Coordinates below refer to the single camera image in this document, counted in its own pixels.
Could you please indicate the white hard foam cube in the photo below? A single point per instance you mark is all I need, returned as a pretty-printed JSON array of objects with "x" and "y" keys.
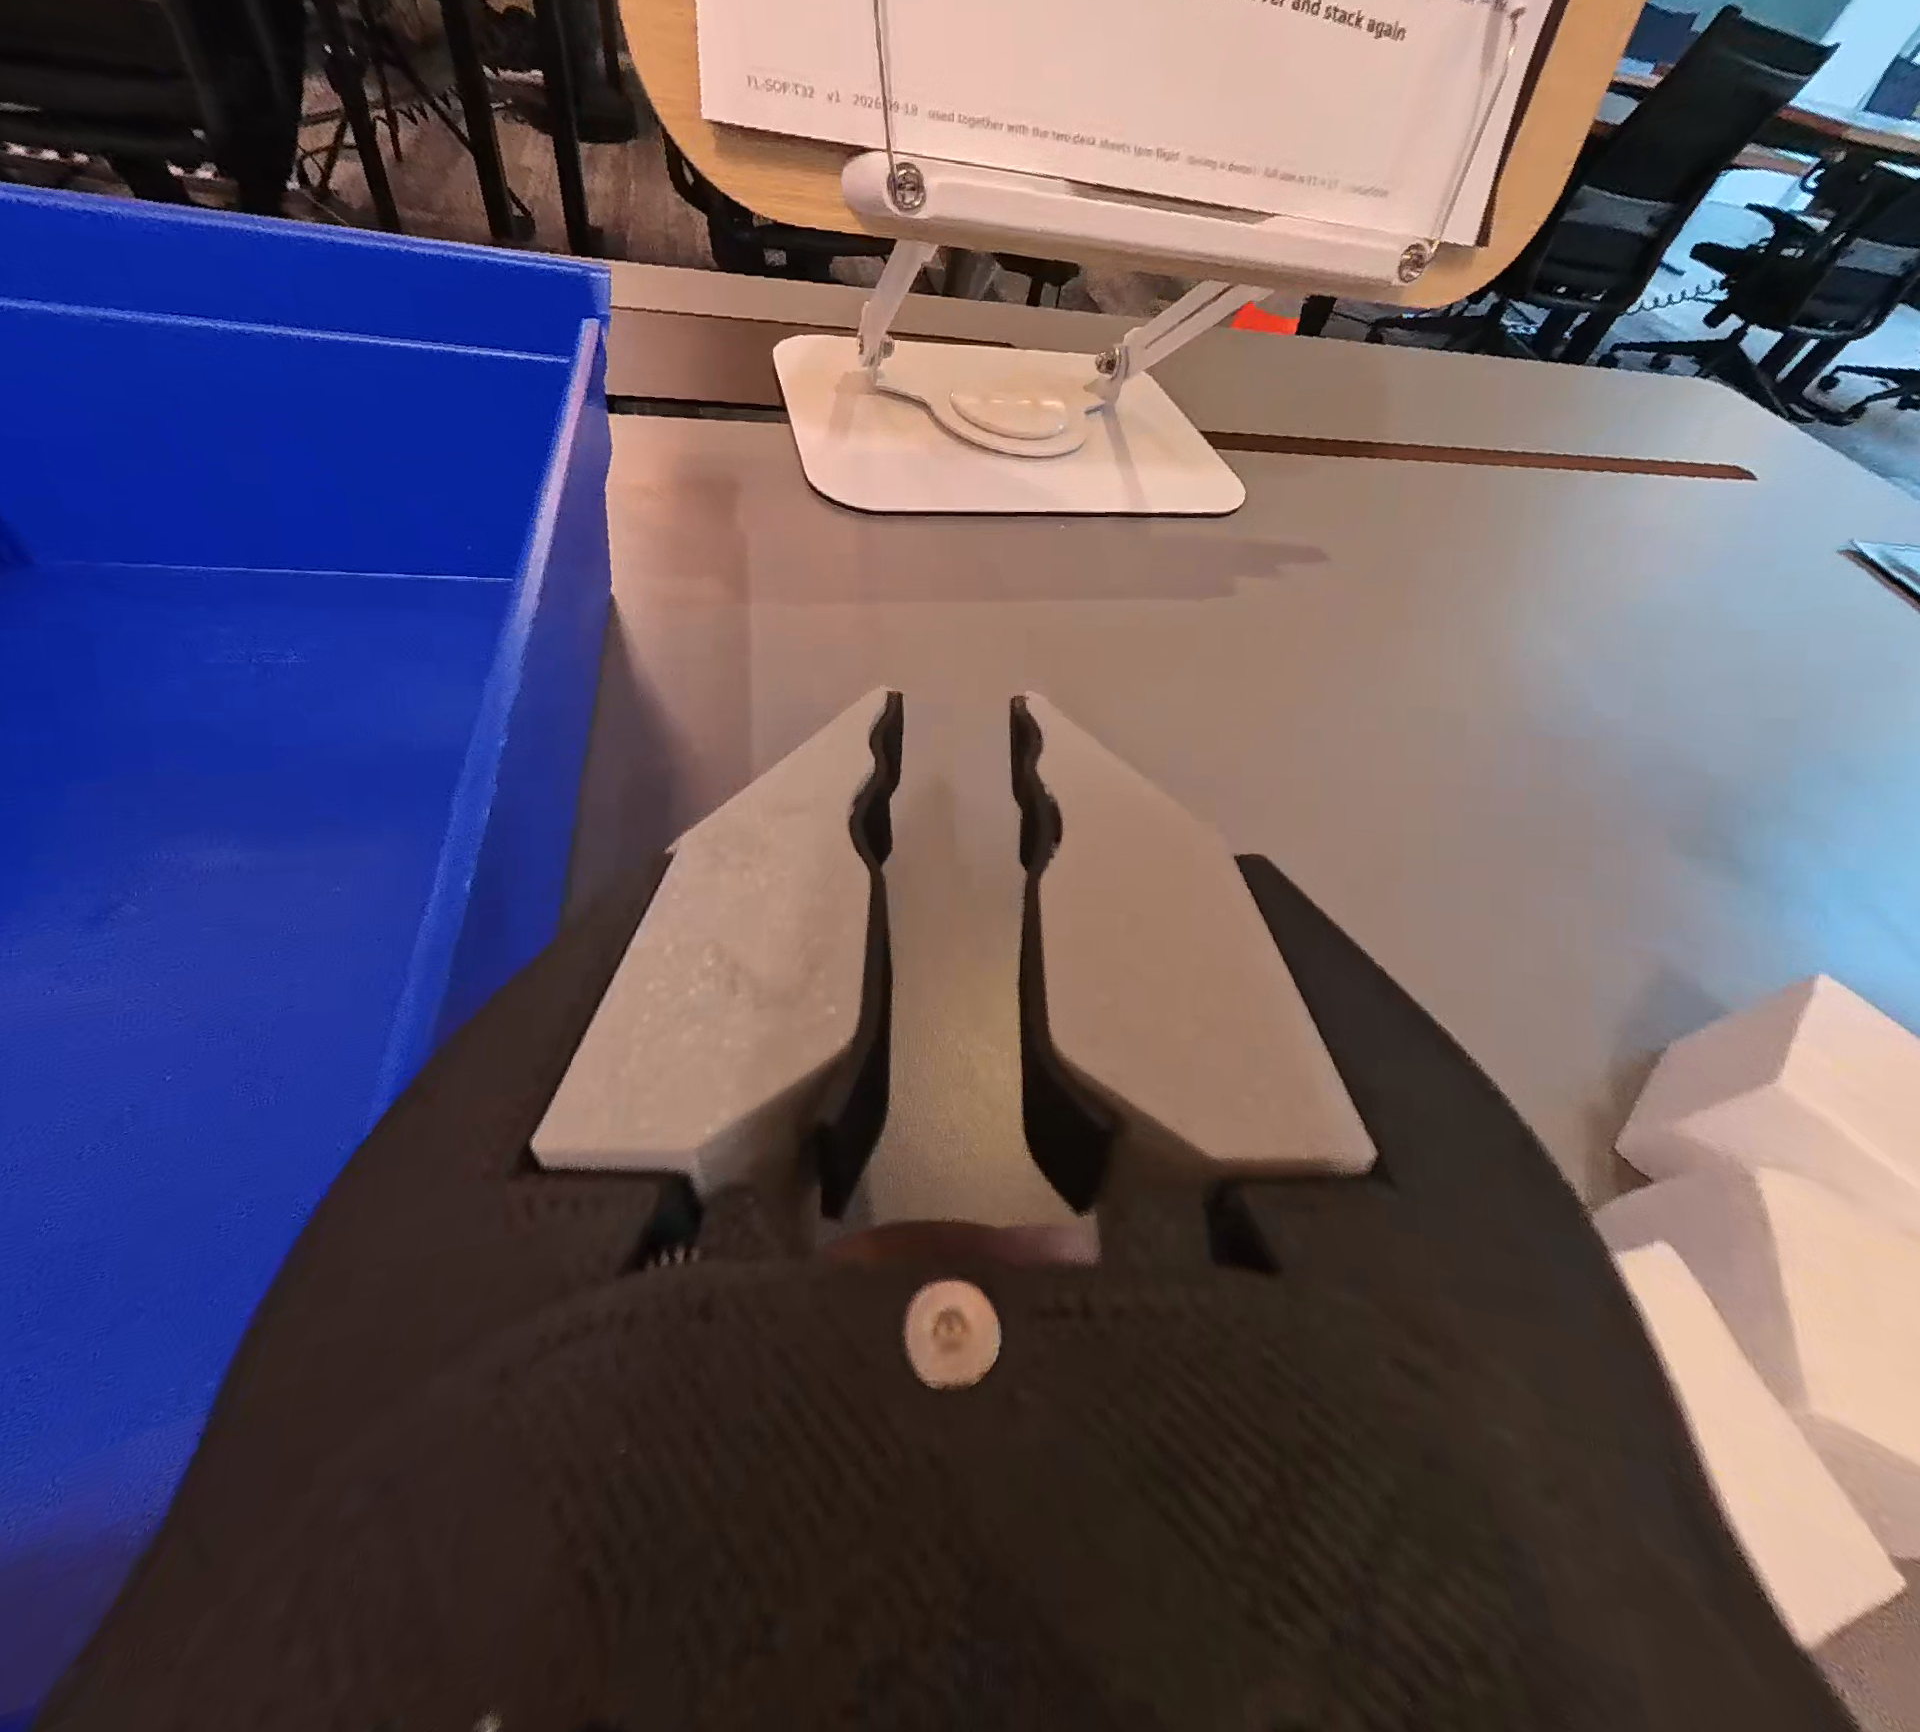
[
  {"x": 1801, "y": 1072},
  {"x": 1724, "y": 1463},
  {"x": 1844, "y": 1313}
]

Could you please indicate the large blue plastic bin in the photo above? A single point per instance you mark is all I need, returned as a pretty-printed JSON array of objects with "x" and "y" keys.
[{"x": 225, "y": 786}]

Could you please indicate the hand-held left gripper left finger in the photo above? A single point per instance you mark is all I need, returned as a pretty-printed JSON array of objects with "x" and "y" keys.
[{"x": 705, "y": 1013}]

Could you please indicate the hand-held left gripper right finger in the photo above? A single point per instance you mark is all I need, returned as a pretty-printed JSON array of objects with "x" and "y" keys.
[{"x": 1185, "y": 1013}]

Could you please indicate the printed instruction sheet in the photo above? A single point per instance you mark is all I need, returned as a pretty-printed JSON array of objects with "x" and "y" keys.
[{"x": 1124, "y": 66}]

